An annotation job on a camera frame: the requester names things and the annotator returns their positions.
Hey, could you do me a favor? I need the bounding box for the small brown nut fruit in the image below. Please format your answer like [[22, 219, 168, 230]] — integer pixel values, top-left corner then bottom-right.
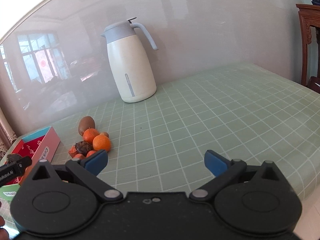
[[100, 132, 109, 137]]

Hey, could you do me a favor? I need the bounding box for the white thermos jug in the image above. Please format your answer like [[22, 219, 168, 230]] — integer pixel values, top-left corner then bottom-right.
[[102, 17, 158, 103]]

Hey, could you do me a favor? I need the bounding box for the brown kiwi fruit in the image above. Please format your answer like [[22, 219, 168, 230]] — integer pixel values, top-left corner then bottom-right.
[[78, 116, 95, 136]]

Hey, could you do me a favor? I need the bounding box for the dark dried mangosteen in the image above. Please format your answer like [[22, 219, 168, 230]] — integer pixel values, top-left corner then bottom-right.
[[74, 141, 93, 156]]

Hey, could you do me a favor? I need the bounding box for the small orange fruit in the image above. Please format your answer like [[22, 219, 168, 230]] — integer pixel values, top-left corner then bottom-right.
[[68, 145, 78, 158], [86, 150, 96, 158], [73, 153, 86, 160]]

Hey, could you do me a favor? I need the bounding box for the orange tangerine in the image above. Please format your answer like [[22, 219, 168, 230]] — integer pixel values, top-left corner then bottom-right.
[[82, 128, 100, 144], [93, 134, 112, 152]]

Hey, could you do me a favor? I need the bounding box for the dark wooden chair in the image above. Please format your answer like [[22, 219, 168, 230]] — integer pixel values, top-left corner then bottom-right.
[[295, 3, 320, 94]]

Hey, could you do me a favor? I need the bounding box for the small orange fruit right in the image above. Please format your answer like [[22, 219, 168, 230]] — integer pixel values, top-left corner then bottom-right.
[[86, 150, 96, 158]]

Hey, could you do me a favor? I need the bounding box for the orange tangerine front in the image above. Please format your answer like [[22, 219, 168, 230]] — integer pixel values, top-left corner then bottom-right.
[[93, 134, 112, 152]]

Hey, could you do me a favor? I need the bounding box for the small orange fruit bottom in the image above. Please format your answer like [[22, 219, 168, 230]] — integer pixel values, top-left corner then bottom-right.
[[73, 153, 86, 160]]

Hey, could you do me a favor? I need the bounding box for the small orange fruit left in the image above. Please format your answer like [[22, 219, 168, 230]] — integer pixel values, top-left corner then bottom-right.
[[68, 145, 78, 158]]

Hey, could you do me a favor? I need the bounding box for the green sticker tag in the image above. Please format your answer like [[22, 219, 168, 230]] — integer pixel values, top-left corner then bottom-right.
[[0, 184, 20, 201]]

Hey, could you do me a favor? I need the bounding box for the red pink cardboard box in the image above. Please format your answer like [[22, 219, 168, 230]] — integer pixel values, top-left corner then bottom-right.
[[6, 126, 60, 186]]

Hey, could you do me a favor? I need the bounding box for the orange tangerine rear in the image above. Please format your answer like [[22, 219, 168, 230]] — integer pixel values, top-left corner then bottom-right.
[[82, 128, 100, 144]]

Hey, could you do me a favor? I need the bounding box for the green checked tablecloth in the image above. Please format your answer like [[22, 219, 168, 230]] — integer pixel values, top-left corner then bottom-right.
[[53, 63, 319, 210]]

